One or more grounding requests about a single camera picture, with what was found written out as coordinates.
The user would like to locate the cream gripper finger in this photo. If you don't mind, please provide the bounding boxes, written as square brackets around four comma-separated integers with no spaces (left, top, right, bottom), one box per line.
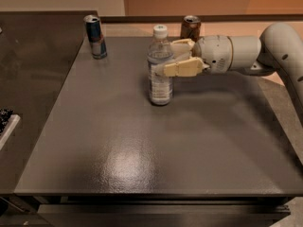
[163,57,208,78]
[170,39,195,58]

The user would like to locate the clear plastic water bottle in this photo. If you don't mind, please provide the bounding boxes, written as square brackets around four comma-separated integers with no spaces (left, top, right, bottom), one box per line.
[147,25,173,106]

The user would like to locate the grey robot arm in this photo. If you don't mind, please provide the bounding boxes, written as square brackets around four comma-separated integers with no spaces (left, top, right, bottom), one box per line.
[155,23,303,124]

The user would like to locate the brown la croix can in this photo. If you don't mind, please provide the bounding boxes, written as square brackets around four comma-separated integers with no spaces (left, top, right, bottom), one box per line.
[180,15,201,42]

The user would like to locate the blue red bull can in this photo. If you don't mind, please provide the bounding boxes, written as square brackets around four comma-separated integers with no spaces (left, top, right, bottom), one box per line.
[83,15,107,60]

